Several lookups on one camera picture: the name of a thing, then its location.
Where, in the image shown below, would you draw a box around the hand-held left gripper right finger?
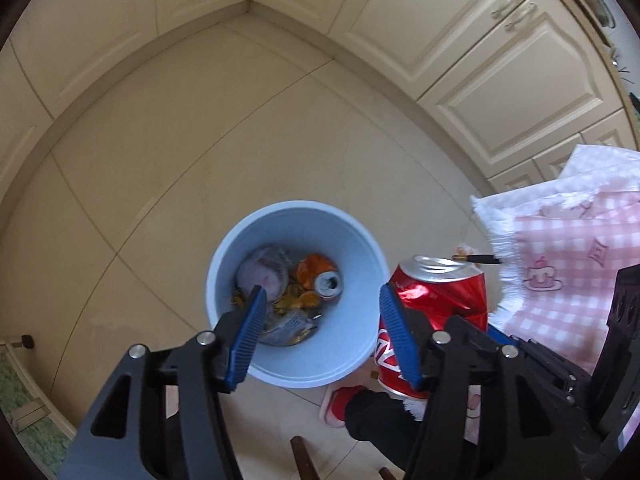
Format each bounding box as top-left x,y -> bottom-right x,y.
378,282 -> 583,480

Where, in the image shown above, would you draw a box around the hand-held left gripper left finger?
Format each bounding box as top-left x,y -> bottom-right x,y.
56,285 -> 269,480

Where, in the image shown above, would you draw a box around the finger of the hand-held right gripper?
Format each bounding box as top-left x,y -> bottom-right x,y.
444,315 -> 506,347
487,326 -> 593,403

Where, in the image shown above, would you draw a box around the red soda can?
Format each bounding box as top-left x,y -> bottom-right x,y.
374,254 -> 488,401

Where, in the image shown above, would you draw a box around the blue plastic bin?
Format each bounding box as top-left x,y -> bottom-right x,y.
206,201 -> 392,390

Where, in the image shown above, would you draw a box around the silver snack wrapper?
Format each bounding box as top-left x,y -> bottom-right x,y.
260,307 -> 323,347

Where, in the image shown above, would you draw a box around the orange peel pieces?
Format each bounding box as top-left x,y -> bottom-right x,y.
230,285 -> 321,311

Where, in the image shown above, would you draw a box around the black gold pen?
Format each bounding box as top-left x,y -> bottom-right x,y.
452,254 -> 505,266

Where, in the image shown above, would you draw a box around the crumpled pale plastic bag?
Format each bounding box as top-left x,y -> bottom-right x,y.
235,245 -> 292,301

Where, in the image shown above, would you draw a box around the red pink slipper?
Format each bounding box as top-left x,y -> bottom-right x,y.
319,385 -> 368,428

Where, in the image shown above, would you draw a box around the person's leg in black trousers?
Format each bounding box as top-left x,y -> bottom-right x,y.
344,390 -> 428,473

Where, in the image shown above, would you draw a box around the orange soda can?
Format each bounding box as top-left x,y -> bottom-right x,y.
295,253 -> 345,302

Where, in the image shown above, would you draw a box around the pink checked tablecloth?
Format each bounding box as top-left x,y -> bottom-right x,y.
400,144 -> 640,443

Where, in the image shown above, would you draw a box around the cream kitchen cabinets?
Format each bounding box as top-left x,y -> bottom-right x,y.
0,0 -> 640,226

